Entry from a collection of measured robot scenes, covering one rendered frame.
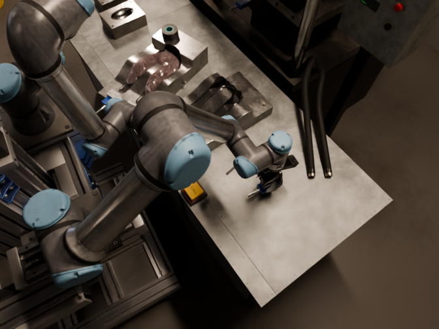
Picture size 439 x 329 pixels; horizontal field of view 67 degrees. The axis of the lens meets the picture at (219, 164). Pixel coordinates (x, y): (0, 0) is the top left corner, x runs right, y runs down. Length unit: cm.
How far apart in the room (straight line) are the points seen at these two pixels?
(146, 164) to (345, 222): 94
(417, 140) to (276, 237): 175
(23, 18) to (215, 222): 91
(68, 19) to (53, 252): 56
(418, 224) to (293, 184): 127
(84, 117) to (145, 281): 112
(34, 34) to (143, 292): 138
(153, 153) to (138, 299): 130
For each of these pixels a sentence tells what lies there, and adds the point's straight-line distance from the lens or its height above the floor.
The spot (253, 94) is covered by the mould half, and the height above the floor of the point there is 86.
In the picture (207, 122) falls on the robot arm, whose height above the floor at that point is 132.
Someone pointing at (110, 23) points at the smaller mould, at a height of 87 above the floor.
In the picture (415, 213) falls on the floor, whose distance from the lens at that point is 256.
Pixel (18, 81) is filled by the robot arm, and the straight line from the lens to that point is 126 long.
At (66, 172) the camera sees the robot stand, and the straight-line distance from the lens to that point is 138.
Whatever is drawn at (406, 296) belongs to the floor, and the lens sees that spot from 236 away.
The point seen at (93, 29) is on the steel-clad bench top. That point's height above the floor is 80.
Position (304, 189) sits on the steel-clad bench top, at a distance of 144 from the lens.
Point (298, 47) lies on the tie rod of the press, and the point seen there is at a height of 97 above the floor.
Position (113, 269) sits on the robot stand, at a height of 22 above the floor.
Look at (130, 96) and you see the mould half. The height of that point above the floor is 85.
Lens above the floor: 208
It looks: 63 degrees down
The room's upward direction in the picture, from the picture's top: 1 degrees clockwise
